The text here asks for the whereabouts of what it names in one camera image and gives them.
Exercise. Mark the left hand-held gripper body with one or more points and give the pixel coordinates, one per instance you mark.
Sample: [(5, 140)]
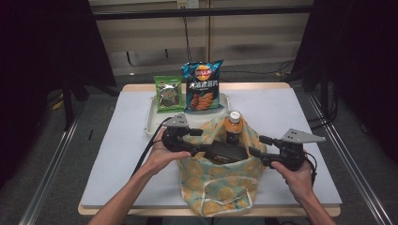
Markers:
[(176, 137)]

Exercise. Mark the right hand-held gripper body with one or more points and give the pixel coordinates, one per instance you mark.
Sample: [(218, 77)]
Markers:
[(291, 153)]

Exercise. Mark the white plastic tray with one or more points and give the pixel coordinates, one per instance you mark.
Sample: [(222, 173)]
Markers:
[(200, 116)]

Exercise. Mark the black box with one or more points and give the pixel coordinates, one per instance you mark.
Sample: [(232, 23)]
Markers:
[(228, 153)]

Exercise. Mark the orange drink bottle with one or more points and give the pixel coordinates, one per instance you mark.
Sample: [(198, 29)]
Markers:
[(233, 128)]

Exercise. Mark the orange-print cloth bag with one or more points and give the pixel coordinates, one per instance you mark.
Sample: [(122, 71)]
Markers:
[(219, 187)]

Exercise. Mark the blue chip bag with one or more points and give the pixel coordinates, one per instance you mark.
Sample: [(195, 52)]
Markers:
[(202, 90)]

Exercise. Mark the green snack packet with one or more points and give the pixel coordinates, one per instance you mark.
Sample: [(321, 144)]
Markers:
[(169, 93)]

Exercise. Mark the person's left hand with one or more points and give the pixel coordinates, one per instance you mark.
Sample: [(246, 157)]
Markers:
[(159, 159)]

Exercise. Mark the person's right hand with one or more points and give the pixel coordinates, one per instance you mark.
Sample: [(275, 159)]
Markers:
[(295, 182)]

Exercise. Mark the white table mat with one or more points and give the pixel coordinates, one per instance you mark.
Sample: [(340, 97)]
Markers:
[(125, 125)]

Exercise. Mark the wooden table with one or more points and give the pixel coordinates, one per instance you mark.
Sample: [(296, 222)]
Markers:
[(250, 86)]

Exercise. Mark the black stand leg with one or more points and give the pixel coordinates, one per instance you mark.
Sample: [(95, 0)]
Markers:
[(67, 106)]

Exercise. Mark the black curtain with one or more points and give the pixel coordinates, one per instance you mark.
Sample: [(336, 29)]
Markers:
[(37, 62), (359, 62)]

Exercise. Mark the black horizontal bar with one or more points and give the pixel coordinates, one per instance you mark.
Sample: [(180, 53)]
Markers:
[(187, 13)]

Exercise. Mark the yellow floor object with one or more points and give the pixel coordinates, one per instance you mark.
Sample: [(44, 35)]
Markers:
[(58, 104)]

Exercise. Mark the aluminium floor rail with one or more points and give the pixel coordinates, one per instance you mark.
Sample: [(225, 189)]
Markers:
[(47, 178), (344, 156)]

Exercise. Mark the white wall socket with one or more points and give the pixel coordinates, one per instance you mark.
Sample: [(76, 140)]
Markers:
[(187, 3)]

